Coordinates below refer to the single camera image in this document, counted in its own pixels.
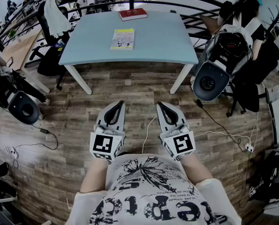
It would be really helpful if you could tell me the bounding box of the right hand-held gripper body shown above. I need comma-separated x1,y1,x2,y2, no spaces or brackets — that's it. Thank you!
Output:
159,122,196,161

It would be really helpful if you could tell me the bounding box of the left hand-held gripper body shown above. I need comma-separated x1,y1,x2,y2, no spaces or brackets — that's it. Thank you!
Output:
90,122,126,165

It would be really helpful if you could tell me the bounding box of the yellow and white book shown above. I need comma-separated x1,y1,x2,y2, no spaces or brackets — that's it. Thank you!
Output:
109,28,136,51

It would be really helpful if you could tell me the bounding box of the person's right forearm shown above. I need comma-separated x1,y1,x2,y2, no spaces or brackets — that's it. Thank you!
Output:
180,153,214,185

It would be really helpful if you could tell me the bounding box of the person's left forearm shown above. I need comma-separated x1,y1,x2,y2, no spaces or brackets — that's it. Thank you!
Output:
80,158,110,194

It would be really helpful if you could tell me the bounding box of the red book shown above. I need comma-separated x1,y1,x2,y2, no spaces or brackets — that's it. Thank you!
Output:
118,7,148,22

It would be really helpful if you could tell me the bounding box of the white table leg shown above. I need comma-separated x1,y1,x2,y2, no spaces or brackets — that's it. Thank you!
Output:
169,63,195,95
64,64,93,95

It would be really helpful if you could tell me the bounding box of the person's white printed shirt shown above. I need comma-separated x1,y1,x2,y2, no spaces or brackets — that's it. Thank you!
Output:
68,153,242,225

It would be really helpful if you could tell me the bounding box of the black bag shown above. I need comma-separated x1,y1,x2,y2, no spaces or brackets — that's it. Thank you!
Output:
246,149,279,205

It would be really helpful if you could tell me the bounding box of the wooden desk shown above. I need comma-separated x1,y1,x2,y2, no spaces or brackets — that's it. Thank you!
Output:
0,29,51,94

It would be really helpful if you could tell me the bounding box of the white cloth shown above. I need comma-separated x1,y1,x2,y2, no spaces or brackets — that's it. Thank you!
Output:
44,0,72,37

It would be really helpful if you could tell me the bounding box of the green potted plant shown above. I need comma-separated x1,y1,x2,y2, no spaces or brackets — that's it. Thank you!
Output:
7,29,19,42

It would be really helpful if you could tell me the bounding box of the black coat rack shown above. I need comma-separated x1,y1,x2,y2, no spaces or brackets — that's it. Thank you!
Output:
267,5,279,43

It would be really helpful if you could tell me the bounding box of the thin white cable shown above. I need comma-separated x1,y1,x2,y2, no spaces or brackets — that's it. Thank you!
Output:
193,111,259,147

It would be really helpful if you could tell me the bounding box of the black adapter cable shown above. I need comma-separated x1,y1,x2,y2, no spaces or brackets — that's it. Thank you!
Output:
10,131,59,150

